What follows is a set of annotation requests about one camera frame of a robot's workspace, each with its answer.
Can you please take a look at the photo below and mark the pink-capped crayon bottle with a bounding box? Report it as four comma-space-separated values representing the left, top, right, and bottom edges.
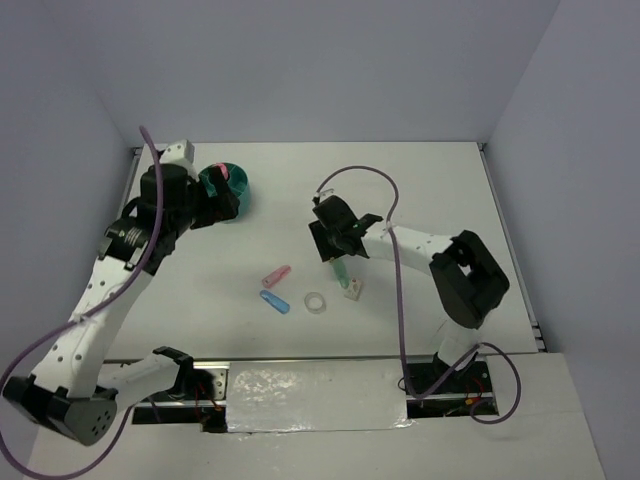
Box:
214, 163, 229, 178

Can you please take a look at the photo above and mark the clear tape roll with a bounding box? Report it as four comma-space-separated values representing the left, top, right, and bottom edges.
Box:
304, 292, 326, 314

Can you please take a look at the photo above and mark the teal round compartment organizer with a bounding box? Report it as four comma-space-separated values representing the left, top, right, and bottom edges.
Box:
199, 162, 251, 222

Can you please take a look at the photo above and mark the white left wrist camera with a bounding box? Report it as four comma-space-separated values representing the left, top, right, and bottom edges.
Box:
160, 140, 195, 169

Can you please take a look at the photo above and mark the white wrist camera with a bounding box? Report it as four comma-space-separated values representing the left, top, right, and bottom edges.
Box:
160, 140, 195, 169
312, 188, 334, 202

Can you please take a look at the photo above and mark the blue highlighter pen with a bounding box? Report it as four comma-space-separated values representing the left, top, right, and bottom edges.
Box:
259, 290, 290, 314

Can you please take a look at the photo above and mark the green highlighter pen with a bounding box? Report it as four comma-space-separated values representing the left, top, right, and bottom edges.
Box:
330, 258, 351, 289

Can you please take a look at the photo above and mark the purple cable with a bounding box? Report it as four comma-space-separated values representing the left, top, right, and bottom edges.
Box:
0, 124, 166, 479
315, 165, 524, 426

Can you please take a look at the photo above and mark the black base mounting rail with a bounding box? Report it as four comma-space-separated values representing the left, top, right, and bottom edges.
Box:
133, 359, 498, 434

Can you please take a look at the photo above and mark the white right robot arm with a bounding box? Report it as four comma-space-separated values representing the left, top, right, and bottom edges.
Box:
309, 195, 510, 391

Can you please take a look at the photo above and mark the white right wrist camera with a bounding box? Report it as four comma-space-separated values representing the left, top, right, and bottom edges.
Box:
312, 188, 334, 202

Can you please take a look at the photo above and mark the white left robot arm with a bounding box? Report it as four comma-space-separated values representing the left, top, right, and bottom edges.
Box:
3, 163, 240, 446

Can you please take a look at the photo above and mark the silver foil sheet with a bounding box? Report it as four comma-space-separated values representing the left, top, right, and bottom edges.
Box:
226, 359, 410, 433

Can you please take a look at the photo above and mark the pink highlighter pen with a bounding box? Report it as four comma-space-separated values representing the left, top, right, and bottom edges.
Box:
261, 265, 291, 289

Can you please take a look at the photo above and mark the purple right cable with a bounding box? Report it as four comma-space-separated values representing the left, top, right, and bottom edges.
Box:
315, 165, 524, 426

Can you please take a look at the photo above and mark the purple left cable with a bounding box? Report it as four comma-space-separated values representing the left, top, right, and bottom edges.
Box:
0, 124, 166, 479

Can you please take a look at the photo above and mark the white patterned eraser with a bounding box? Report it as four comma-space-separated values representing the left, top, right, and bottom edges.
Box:
343, 278, 363, 301

